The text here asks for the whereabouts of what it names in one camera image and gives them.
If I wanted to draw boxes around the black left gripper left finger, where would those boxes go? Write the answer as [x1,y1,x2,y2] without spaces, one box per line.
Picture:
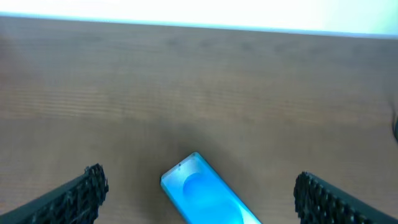
[1,164,109,224]

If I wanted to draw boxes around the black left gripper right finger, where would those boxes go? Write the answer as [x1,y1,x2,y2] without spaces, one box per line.
[294,172,397,224]

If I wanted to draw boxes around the blue Galaxy smartphone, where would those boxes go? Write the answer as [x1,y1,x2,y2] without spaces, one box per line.
[160,152,260,224]

